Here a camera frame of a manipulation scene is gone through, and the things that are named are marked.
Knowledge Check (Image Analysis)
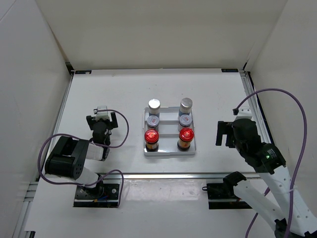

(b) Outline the red-lid sauce jar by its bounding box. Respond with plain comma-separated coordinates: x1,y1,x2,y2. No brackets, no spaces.
144,129,159,152
177,127,195,151

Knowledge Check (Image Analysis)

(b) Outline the small silver-lid jar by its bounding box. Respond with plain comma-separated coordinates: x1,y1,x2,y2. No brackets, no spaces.
147,115,159,131
178,114,193,131

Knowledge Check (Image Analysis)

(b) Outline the tall blue-label bottle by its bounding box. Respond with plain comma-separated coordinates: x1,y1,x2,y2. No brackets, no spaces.
178,98,193,118
148,99,160,118

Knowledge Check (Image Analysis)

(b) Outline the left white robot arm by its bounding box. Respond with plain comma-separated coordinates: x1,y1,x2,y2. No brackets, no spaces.
45,112,118,199

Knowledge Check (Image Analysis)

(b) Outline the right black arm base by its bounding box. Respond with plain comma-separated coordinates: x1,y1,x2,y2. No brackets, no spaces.
202,172,251,210

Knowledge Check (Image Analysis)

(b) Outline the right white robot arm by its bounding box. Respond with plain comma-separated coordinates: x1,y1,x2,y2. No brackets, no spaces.
216,118,317,238

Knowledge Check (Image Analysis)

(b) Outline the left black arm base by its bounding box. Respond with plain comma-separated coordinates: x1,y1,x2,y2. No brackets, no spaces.
73,180,122,208

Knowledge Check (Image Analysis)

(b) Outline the left blue corner label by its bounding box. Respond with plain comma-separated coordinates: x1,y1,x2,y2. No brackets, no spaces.
74,70,92,74

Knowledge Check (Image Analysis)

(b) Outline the blue corner label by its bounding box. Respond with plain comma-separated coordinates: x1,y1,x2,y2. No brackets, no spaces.
221,68,239,73
74,70,92,74

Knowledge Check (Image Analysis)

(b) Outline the white three-compartment tray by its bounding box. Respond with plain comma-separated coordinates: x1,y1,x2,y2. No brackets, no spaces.
143,107,197,157

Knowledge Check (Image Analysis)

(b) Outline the right blue corner label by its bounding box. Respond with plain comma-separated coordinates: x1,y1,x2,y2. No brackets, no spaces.
221,68,239,73

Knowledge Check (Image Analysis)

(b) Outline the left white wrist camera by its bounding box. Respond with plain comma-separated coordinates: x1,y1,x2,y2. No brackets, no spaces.
94,105,109,121

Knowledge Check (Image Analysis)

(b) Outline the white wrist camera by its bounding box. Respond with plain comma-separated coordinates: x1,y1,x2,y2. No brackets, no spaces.
233,106,253,120
94,105,109,121

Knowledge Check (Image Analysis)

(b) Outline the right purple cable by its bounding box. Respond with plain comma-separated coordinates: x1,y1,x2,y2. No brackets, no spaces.
232,88,308,238

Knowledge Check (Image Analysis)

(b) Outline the purple cable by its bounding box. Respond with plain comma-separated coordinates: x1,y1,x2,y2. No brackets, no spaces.
37,110,129,208
232,88,308,238

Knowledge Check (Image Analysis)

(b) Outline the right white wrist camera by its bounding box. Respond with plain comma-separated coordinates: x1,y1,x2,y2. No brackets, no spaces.
233,106,253,120

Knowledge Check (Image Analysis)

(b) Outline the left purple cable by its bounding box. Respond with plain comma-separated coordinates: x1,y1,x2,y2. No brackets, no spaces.
37,110,129,208

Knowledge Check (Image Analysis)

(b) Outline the aluminium left rail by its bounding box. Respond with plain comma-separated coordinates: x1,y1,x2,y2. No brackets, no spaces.
36,70,75,181

